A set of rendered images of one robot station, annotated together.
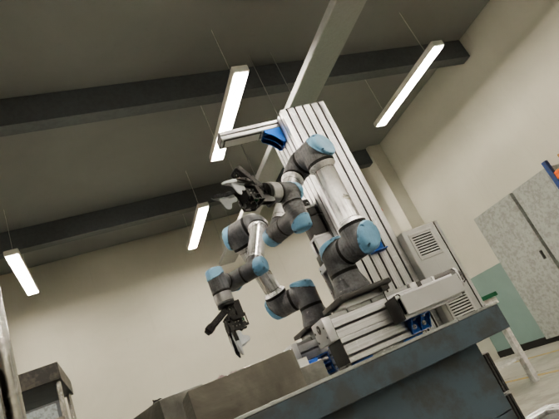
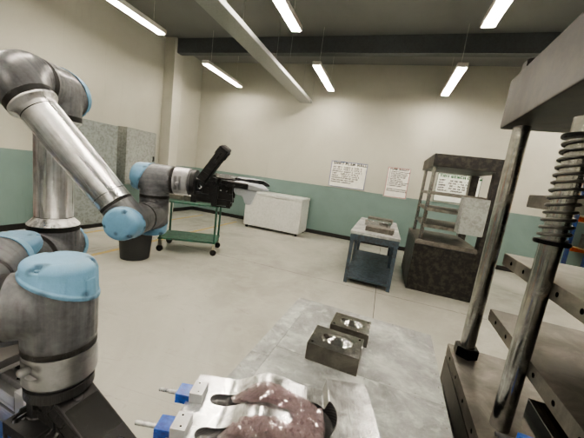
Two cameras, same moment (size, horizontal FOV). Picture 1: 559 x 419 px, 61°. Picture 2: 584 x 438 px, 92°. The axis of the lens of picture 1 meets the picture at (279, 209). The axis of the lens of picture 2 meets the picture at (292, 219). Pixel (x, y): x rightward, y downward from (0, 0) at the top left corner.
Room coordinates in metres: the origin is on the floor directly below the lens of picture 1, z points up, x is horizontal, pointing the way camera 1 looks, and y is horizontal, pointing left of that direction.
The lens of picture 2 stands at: (1.92, 0.76, 1.50)
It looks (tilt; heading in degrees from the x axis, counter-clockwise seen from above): 9 degrees down; 223
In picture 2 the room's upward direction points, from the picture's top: 8 degrees clockwise
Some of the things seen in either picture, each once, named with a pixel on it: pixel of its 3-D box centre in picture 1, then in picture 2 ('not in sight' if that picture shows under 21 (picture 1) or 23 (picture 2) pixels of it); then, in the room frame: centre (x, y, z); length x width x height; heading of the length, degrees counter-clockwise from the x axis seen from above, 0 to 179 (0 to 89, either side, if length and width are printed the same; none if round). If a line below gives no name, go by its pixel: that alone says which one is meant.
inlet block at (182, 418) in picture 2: not in sight; (162, 426); (1.65, 0.17, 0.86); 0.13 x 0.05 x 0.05; 130
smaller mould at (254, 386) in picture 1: (242, 393); (350, 328); (0.80, 0.17, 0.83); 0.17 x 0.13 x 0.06; 113
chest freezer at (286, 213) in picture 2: not in sight; (276, 211); (-3.19, -4.54, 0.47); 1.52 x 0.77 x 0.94; 115
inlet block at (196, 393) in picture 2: (312, 363); (182, 393); (1.57, 0.10, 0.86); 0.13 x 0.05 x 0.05; 130
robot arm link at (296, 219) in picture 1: (294, 218); (150, 215); (1.62, -0.04, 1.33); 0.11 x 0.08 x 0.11; 48
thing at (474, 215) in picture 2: not in sight; (446, 224); (-3.13, -0.52, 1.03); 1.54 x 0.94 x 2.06; 25
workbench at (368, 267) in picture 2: not in sight; (373, 245); (-2.69, -1.48, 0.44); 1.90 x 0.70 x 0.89; 25
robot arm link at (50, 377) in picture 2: (224, 299); (58, 361); (1.87, 0.35, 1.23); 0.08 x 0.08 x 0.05
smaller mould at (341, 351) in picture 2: not in sight; (335, 348); (0.99, 0.23, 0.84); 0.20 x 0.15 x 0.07; 113
